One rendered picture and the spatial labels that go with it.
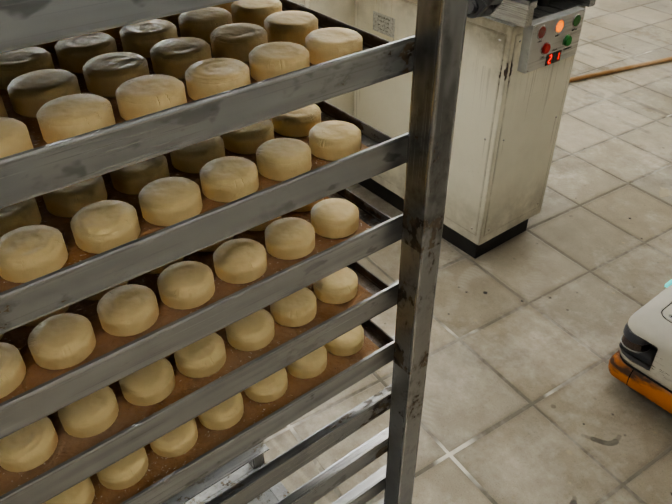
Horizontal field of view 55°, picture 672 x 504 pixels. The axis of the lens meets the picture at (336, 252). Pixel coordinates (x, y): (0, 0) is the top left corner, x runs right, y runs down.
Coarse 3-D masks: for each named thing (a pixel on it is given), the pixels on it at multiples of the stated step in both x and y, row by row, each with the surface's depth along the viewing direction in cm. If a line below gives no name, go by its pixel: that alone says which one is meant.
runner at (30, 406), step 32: (384, 224) 64; (320, 256) 61; (352, 256) 64; (256, 288) 57; (288, 288) 60; (192, 320) 54; (224, 320) 57; (128, 352) 52; (160, 352) 54; (64, 384) 49; (96, 384) 51; (0, 416) 47; (32, 416) 49
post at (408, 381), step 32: (448, 0) 51; (416, 32) 54; (448, 32) 52; (416, 64) 55; (448, 64) 54; (416, 96) 57; (448, 96) 56; (416, 128) 59; (448, 128) 58; (416, 160) 60; (448, 160) 61; (416, 192) 62; (416, 224) 64; (416, 256) 66; (416, 288) 68; (416, 320) 71; (416, 352) 75; (416, 384) 78; (416, 416) 83; (416, 448) 87
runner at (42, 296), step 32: (352, 160) 57; (384, 160) 60; (256, 192) 52; (288, 192) 54; (320, 192) 56; (192, 224) 49; (224, 224) 51; (256, 224) 54; (96, 256) 46; (128, 256) 47; (160, 256) 49; (32, 288) 44; (64, 288) 45; (96, 288) 47; (0, 320) 43; (32, 320) 45
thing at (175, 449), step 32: (320, 352) 76; (352, 352) 78; (256, 384) 72; (288, 384) 75; (224, 416) 69; (256, 416) 71; (160, 448) 66; (192, 448) 68; (96, 480) 65; (128, 480) 63
